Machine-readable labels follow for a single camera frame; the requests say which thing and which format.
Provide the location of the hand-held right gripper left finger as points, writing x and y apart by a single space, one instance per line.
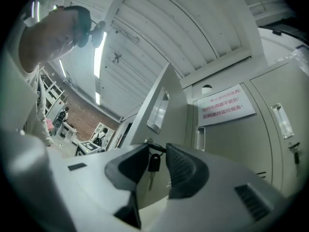
130 168

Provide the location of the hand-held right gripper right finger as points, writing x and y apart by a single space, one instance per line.
186 173

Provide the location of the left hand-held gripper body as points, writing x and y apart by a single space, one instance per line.
90 147

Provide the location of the grey locker door with sign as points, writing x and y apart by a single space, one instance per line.
231 144

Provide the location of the grey locker door with keys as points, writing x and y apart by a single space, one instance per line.
169 120

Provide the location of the white open shelf unit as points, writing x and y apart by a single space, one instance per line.
51 91

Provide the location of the keys in locker lock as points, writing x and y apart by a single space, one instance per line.
295 153

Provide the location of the grey metal locker cabinet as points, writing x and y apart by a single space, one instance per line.
243 76

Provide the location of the white cabinet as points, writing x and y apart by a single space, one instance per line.
102 132

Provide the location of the black-headed hanging key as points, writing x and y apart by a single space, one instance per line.
154 164

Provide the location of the white low desk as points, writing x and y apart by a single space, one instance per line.
68 130

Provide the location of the black key in lock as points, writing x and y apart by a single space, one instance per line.
156 147

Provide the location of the long ceiling light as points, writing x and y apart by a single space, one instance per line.
97 98
62 68
100 54

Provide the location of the person's white shirt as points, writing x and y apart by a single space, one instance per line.
29 110

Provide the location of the white paper sign red print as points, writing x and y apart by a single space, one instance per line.
225 105

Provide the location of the ceiling sprinkler fitting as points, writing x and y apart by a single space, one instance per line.
116 57

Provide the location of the person's head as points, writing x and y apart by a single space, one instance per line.
48 37

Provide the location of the white dome camera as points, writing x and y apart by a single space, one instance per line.
206 89

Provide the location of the black head-worn camera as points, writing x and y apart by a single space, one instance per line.
83 28

